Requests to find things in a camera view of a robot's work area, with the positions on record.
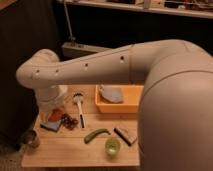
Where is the green cucumber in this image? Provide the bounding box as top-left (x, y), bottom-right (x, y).
top-left (84, 128), bottom-right (110, 144)

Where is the yellow plastic bin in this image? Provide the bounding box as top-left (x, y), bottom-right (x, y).
top-left (95, 85), bottom-right (143, 114)

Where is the grey metal rail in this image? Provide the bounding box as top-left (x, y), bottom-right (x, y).
top-left (62, 42), bottom-right (107, 58)

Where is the wooden shelf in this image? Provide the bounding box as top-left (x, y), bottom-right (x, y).
top-left (56, 0), bottom-right (213, 20)

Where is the grey cloth in bin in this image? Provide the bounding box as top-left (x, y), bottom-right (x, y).
top-left (99, 85), bottom-right (123, 103)

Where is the blue sponge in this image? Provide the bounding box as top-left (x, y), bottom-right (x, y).
top-left (40, 121), bottom-right (61, 132)

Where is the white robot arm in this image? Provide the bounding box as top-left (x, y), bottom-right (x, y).
top-left (16, 39), bottom-right (213, 171)

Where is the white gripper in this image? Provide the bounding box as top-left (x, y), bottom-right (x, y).
top-left (37, 94), bottom-right (64, 123)

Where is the white paper cup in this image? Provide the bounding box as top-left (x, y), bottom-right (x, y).
top-left (59, 85), bottom-right (68, 96)

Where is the orange apple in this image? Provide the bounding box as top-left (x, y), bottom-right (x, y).
top-left (48, 109), bottom-right (63, 122)

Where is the green plastic cup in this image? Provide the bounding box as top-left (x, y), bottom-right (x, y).
top-left (105, 138), bottom-right (120, 157)

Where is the metal pole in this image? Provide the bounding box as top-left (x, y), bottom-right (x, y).
top-left (63, 0), bottom-right (76, 46)

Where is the brown grape bunch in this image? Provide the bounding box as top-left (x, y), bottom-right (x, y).
top-left (61, 113), bottom-right (78, 130)

